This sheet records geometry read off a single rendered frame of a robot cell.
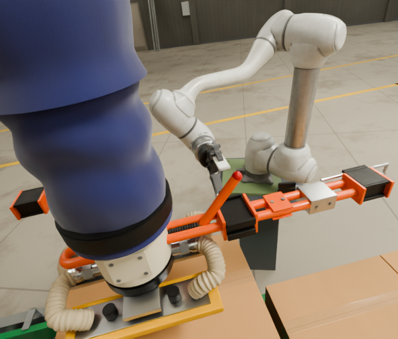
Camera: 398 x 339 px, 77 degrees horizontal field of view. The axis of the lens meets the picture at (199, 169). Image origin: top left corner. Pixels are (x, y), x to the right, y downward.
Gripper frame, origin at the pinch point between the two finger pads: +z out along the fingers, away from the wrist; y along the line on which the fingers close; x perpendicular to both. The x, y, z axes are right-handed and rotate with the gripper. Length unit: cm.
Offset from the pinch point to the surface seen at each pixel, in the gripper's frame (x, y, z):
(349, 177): -29.9, -2.2, 10.3
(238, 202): -0.7, -1.5, 8.7
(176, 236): 15.9, -0.6, 13.9
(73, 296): 53, 30, 0
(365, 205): -150, 124, -84
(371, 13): -1033, 78, -1086
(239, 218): 0.9, -1.5, 14.1
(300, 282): -34, 70, -6
